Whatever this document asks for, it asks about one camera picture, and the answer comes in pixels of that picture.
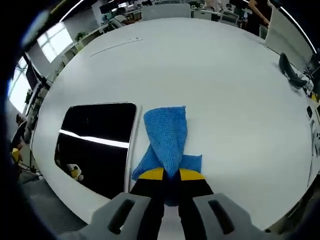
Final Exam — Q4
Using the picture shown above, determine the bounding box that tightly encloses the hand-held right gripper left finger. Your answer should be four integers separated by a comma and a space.
84, 166, 166, 240

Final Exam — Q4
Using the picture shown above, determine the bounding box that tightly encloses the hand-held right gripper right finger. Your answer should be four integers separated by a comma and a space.
177, 167, 267, 240

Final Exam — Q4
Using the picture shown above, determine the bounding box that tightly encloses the blue cleaning cloth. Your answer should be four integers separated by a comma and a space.
131, 105, 203, 208

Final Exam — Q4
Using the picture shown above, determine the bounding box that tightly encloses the computer monitor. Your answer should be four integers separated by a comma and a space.
24, 61, 41, 89

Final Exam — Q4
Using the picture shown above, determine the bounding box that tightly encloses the white game controller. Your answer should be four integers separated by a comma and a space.
309, 119, 320, 157

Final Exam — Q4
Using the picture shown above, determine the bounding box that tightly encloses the potted green plant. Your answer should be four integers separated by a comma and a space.
74, 30, 89, 43

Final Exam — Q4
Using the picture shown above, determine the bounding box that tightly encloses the dark grey headset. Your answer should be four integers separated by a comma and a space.
278, 52, 309, 89

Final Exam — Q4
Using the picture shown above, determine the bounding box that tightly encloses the white desk divider panel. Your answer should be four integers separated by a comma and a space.
264, 5, 315, 71

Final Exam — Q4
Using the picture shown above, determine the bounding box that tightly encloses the white mesh office chair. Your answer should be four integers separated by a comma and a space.
219, 10, 240, 25

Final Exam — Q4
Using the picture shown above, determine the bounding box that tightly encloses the light grey chair back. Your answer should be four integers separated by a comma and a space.
140, 3, 193, 21

